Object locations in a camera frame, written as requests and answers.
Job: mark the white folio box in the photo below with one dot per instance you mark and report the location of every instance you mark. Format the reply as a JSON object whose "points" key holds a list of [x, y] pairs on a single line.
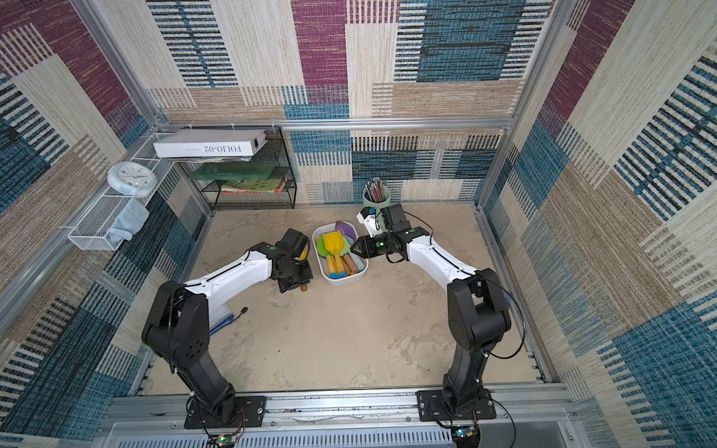
{"points": [[204, 143]]}

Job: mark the white plastic storage box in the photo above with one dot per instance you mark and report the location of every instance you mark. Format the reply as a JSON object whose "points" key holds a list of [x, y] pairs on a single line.
{"points": [[362, 264]]}

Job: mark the mint green pencil cup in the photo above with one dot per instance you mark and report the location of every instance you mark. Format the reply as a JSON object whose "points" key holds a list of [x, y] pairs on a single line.
{"points": [[378, 206]]}

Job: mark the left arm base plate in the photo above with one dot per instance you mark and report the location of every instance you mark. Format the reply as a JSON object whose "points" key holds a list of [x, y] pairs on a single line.
{"points": [[244, 411]]}

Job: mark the green trowel yellow handle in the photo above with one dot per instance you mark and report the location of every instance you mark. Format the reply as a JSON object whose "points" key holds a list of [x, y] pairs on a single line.
{"points": [[321, 250]]}

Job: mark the colourful book on shelf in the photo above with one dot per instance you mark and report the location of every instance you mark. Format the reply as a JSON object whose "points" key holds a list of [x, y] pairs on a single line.
{"points": [[272, 185]]}

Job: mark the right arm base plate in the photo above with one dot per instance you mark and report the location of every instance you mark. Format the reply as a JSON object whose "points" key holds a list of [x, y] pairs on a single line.
{"points": [[441, 406]]}

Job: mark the light blue cloth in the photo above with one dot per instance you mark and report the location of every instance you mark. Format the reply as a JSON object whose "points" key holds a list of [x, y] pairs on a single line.
{"points": [[128, 223]]}

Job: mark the white wire basket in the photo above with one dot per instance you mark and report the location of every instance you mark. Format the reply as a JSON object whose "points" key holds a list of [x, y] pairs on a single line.
{"points": [[89, 230]]}

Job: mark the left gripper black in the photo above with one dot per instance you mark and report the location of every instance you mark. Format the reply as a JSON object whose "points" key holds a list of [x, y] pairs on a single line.
{"points": [[307, 277]]}

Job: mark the coloured pencils bundle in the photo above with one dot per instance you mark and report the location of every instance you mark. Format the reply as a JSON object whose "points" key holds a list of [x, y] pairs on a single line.
{"points": [[375, 190]]}

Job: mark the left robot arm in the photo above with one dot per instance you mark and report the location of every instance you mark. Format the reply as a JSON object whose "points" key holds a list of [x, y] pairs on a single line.
{"points": [[182, 316]]}

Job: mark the pale green trowel wooden handle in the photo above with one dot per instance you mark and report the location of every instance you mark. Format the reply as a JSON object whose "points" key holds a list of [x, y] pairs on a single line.
{"points": [[350, 265]]}

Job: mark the green book on shelf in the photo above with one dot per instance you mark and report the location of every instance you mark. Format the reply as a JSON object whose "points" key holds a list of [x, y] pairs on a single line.
{"points": [[228, 171]]}

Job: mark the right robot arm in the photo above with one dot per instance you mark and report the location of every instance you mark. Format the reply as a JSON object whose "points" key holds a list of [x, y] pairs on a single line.
{"points": [[478, 313]]}

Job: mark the purple trowel pink handle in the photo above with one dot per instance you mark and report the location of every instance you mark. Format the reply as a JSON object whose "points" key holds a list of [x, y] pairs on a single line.
{"points": [[347, 229]]}

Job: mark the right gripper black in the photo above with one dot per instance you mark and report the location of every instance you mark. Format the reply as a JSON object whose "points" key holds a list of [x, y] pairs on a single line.
{"points": [[363, 246]]}

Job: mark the yellow scoop brown wooden handle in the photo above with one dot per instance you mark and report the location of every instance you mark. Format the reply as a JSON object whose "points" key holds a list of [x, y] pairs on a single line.
{"points": [[305, 273]]}

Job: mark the white round clock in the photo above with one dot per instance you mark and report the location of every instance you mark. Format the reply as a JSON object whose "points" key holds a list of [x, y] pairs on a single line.
{"points": [[132, 179]]}

